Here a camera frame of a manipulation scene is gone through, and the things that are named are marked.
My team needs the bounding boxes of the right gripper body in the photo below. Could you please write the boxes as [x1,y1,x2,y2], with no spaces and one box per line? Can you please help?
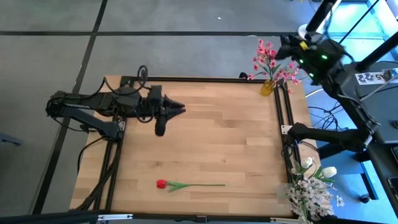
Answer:
[275,33,308,61]

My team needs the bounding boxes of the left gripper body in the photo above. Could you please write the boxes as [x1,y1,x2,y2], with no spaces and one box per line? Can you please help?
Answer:
[143,96,171,137]

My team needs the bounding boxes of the pink artificial flower bunch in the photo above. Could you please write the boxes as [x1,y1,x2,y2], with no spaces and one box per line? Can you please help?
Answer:
[252,39,278,82]
[247,61,302,95]

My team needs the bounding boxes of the white tulip with green stem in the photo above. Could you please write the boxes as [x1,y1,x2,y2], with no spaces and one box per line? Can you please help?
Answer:
[292,156,314,178]
[312,166,338,184]

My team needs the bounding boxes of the white artificial flower bunch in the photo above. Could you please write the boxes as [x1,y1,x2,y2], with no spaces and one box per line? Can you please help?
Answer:
[276,174,345,224]

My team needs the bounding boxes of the yellow glass vase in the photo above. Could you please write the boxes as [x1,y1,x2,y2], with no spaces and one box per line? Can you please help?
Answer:
[259,79,276,97]

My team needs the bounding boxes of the red tulip with green stem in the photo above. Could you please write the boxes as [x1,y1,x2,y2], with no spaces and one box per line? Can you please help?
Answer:
[156,179,226,193]

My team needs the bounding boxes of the white paper label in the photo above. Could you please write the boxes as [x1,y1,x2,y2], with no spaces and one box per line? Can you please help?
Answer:
[354,70,395,85]

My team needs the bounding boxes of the silver mounting plate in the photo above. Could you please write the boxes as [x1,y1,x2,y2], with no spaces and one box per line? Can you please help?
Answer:
[97,213,134,222]

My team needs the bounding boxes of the dark grey floor object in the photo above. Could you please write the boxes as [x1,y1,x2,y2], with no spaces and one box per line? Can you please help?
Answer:
[0,132,23,146]

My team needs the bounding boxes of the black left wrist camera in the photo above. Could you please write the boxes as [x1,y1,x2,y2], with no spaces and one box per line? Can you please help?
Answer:
[148,84,164,101]

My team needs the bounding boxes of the black aluminium frame rail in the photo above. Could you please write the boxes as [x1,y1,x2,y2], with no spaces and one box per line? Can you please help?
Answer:
[0,210,398,224]
[119,75,282,84]
[272,81,298,218]
[104,76,131,212]
[93,141,113,212]
[281,81,302,158]

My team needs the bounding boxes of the black floor cables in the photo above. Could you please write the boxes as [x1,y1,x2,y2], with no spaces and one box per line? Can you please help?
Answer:
[307,102,346,131]

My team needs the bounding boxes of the black rig post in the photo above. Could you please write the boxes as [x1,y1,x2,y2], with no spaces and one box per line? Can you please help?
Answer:
[356,39,398,72]

